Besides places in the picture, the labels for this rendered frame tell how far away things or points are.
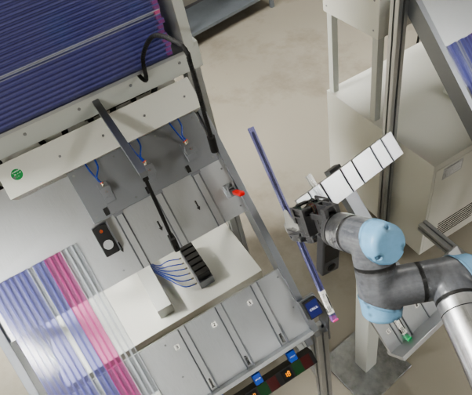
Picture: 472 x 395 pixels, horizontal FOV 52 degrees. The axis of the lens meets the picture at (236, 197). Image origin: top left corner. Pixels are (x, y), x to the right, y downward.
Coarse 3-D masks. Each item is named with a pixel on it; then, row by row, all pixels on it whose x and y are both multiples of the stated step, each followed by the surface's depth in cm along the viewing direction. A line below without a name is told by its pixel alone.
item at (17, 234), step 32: (0, 192) 114; (64, 192) 118; (192, 192) 125; (224, 192) 128; (0, 224) 114; (32, 224) 116; (64, 224) 118; (96, 224) 119; (128, 224) 121; (160, 224) 123; (192, 224) 125; (0, 256) 114; (32, 256) 116; (96, 256) 119; (128, 256) 121; (160, 256) 123; (0, 320) 114
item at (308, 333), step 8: (296, 336) 132; (304, 336) 130; (288, 344) 130; (296, 344) 130; (272, 352) 130; (280, 352) 128; (248, 360) 133; (264, 360) 128; (272, 360) 128; (248, 368) 128; (256, 368) 127; (240, 376) 126; (248, 376) 126; (224, 384) 126; (232, 384) 125; (216, 392) 124; (224, 392) 124
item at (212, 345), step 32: (256, 288) 129; (288, 288) 132; (192, 320) 125; (224, 320) 127; (256, 320) 129; (288, 320) 131; (160, 352) 123; (192, 352) 125; (224, 352) 127; (256, 352) 129; (160, 384) 123; (192, 384) 125
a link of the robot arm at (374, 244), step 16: (352, 224) 88; (368, 224) 85; (384, 224) 83; (336, 240) 92; (352, 240) 87; (368, 240) 83; (384, 240) 82; (400, 240) 84; (352, 256) 88; (368, 256) 84; (384, 256) 83; (400, 256) 84
